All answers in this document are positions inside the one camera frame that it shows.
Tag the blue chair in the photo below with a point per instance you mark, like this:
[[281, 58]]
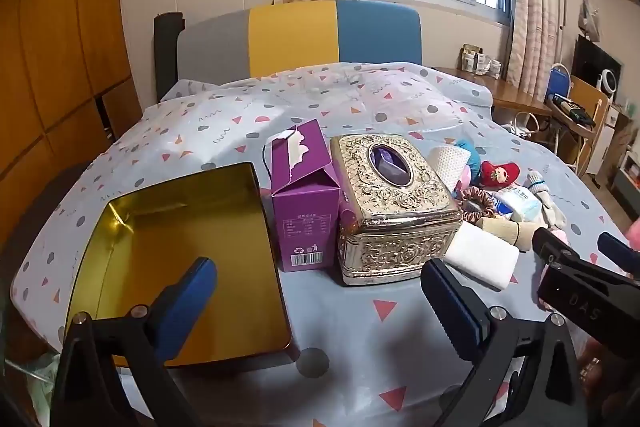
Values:
[[560, 82]]

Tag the white waffle towel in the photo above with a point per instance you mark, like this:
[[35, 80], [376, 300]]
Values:
[[445, 167]]

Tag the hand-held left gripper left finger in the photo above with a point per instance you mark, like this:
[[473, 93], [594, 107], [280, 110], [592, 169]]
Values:
[[192, 292]]

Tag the black green hand tool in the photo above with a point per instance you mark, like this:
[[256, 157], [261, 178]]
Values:
[[572, 109]]

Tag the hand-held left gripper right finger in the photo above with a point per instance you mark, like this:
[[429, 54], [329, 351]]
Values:
[[455, 307]]

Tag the white tissue pack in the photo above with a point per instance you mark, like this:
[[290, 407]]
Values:
[[520, 204]]

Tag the purple carton box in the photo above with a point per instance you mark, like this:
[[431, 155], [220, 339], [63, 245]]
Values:
[[305, 217]]

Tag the ornate gold tissue box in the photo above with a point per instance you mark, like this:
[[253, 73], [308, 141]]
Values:
[[400, 227]]

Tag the white cabinet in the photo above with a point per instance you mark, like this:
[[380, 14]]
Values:
[[607, 142]]

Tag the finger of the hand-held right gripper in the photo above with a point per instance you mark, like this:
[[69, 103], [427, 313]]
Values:
[[617, 249], [550, 244]]

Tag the red sock with face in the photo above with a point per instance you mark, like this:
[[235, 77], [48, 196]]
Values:
[[500, 174]]

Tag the white patterned sock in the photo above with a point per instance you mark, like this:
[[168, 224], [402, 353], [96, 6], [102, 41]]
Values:
[[550, 204]]

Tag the beige cloth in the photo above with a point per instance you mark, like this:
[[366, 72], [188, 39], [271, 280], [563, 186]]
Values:
[[510, 229]]

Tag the wooden chair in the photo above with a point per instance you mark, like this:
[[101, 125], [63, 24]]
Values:
[[587, 99]]

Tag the white folded towel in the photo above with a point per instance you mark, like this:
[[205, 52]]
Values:
[[480, 257]]

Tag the metal clothes stand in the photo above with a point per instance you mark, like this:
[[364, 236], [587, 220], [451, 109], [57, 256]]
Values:
[[564, 7]]

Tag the brown paper packet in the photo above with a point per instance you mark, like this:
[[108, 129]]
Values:
[[471, 57]]

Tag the brown hair scrunchie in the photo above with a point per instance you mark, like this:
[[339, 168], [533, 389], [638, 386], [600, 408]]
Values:
[[475, 192]]

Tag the dark grey bed base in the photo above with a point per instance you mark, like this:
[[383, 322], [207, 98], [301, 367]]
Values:
[[45, 217]]

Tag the gold metal tin box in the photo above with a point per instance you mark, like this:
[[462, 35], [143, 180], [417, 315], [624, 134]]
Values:
[[175, 217]]

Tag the blue plush toy pink skirt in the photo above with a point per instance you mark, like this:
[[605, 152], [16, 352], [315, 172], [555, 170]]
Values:
[[467, 147]]

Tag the grey yellow blue headboard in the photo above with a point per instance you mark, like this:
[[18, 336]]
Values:
[[295, 37]]

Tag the wooden desk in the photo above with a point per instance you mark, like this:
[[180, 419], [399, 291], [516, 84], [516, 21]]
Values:
[[500, 89]]

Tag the black monitor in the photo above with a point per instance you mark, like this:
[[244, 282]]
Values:
[[590, 57]]

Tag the green white plastic packet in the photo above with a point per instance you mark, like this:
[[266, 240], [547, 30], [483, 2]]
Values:
[[35, 377]]

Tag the white round fan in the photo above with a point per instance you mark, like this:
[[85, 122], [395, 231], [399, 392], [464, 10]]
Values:
[[609, 82]]

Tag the person's right hand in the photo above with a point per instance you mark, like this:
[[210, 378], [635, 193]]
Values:
[[597, 372]]

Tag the wooden wardrobe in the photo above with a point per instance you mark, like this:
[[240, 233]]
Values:
[[60, 32]]

